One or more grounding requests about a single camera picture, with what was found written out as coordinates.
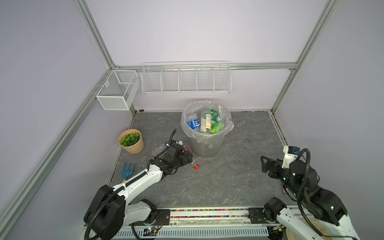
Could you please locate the red label clear bottle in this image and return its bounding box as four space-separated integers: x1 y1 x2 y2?
184 146 200 170

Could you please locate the green label clear bottle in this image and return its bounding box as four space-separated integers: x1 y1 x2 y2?
211 122 225 134

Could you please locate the blue label bottle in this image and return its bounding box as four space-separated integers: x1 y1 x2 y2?
186 113 201 131

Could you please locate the white yellow label clear bottle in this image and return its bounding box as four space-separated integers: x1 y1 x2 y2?
200 110 212 134

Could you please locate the crushed green bottle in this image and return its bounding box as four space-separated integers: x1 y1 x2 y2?
210 109 222 126

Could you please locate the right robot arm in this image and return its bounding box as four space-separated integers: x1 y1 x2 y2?
261 146 359 240

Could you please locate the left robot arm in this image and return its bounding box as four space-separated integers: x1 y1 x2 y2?
84 138 193 240

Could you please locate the grey mesh waste bin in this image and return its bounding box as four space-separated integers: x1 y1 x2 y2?
187 113 226 158

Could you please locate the clear plastic bin liner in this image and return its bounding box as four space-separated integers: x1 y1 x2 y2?
181 100 234 140

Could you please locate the beige pot with green plant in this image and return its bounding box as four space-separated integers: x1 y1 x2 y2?
118 129 144 155

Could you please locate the teal plastic garden fork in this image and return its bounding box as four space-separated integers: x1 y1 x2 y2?
122 163 137 182

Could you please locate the white mesh box basket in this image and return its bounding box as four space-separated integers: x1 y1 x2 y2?
97 70 140 111

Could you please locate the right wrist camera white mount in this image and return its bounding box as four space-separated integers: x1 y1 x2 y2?
282 146 301 169

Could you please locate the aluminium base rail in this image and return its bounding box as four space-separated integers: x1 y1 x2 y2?
80 204 345 240

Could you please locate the white wire wall shelf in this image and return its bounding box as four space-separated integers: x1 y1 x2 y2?
141 61 232 94

